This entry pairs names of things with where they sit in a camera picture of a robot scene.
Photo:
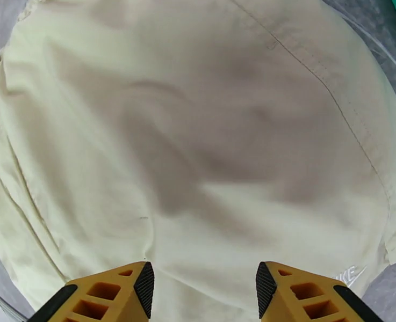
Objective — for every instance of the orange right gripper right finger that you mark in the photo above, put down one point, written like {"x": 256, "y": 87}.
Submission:
{"x": 295, "y": 297}

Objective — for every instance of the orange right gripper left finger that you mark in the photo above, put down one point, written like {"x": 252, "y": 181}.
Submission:
{"x": 117, "y": 297}

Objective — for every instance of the cream shorts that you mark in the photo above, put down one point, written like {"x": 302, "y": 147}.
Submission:
{"x": 184, "y": 130}

